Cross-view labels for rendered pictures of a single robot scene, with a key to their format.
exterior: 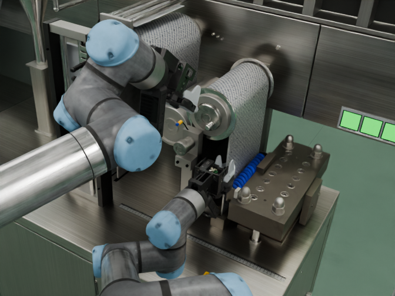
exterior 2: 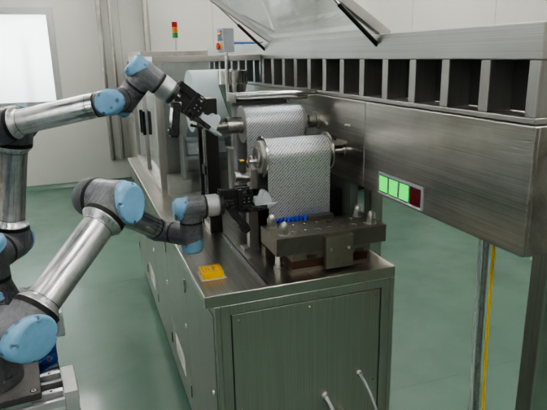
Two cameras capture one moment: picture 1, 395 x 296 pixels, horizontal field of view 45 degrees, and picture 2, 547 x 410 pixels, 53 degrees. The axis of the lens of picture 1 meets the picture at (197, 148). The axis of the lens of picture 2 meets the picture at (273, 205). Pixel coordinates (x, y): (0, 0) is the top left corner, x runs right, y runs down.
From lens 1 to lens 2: 139 cm
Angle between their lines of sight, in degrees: 42
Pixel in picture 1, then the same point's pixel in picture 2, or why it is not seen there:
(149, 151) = (109, 103)
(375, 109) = (395, 171)
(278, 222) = (274, 238)
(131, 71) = (142, 80)
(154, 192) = not seen: hidden behind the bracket
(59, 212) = not seen: hidden behind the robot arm
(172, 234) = (177, 207)
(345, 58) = (378, 127)
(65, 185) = (71, 111)
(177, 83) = (189, 103)
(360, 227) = not seen: outside the picture
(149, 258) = (172, 229)
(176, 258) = (186, 233)
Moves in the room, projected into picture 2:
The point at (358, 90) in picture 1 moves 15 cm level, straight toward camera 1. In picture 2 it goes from (386, 154) to (347, 159)
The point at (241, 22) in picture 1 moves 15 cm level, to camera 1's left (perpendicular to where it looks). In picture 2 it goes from (334, 108) to (304, 106)
